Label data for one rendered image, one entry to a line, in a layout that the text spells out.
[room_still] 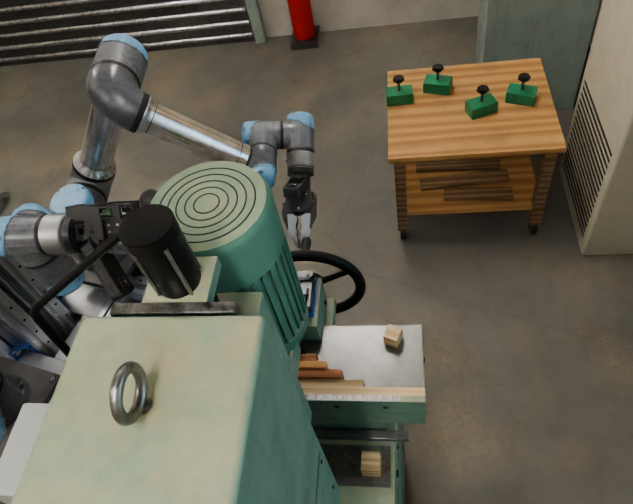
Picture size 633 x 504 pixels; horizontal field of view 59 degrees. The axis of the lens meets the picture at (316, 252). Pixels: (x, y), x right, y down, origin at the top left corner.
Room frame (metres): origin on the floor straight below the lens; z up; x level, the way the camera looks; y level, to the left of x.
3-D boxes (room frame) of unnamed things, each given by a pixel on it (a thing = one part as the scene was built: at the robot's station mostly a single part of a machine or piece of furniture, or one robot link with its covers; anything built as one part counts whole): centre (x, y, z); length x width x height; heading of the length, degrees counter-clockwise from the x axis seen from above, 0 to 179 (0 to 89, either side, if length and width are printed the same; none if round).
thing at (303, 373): (0.56, 0.11, 0.92); 0.22 x 0.02 x 0.05; 74
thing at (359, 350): (0.65, 0.11, 0.87); 0.61 x 0.30 x 0.06; 74
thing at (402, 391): (0.53, 0.14, 0.92); 0.60 x 0.02 x 0.05; 74
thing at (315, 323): (0.73, 0.09, 0.91); 0.15 x 0.14 x 0.09; 74
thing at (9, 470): (0.27, 0.35, 1.40); 0.10 x 0.06 x 0.16; 164
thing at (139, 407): (0.27, 0.21, 1.55); 0.06 x 0.02 x 0.07; 164
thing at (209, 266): (0.41, 0.16, 1.54); 0.08 x 0.08 x 0.17; 74
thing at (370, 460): (0.38, 0.00, 0.82); 0.04 x 0.04 x 0.04; 73
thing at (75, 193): (1.18, 0.61, 0.98); 0.13 x 0.12 x 0.14; 170
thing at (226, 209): (0.54, 0.13, 1.35); 0.18 x 0.18 x 0.31
